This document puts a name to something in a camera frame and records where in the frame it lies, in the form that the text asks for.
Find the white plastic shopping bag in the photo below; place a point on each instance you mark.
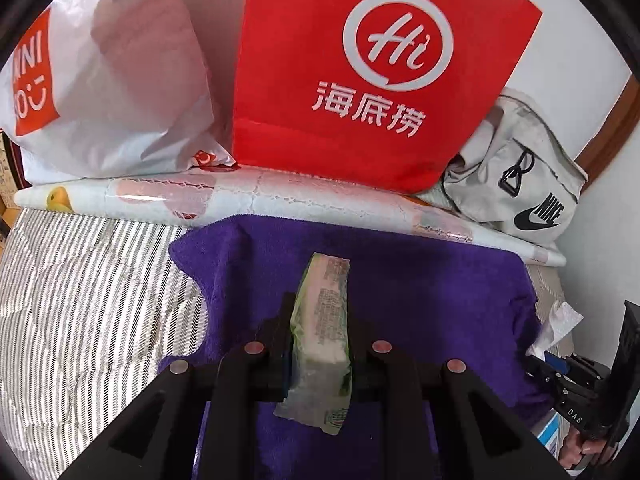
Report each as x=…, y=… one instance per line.
x=125, y=85

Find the patterned box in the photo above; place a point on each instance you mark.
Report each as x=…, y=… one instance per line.
x=9, y=170

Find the wooden bedside furniture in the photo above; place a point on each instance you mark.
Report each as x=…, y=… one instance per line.
x=9, y=230

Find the white tissue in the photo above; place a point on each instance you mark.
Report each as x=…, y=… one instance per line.
x=557, y=327

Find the grey sling bag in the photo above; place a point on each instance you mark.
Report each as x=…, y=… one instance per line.
x=500, y=185

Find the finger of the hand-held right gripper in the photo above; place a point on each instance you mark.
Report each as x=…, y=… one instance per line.
x=542, y=372

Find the person's right hand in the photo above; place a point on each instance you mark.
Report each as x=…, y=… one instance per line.
x=587, y=452

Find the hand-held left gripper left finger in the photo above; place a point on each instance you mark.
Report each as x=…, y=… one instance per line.
x=272, y=360

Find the rolled printed table mat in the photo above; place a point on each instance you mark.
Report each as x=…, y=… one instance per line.
x=300, y=195

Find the red paper bag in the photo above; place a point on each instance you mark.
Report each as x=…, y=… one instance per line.
x=375, y=85

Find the brown wooden headboard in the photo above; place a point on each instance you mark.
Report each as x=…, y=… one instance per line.
x=615, y=130

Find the blue white cardboard box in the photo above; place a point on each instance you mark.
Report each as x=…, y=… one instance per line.
x=552, y=435

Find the green white tissue pack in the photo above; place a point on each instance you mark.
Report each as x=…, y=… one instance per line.
x=320, y=340

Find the purple towel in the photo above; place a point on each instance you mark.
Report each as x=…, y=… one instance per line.
x=425, y=300

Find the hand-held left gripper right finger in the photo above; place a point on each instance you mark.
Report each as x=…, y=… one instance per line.
x=361, y=360

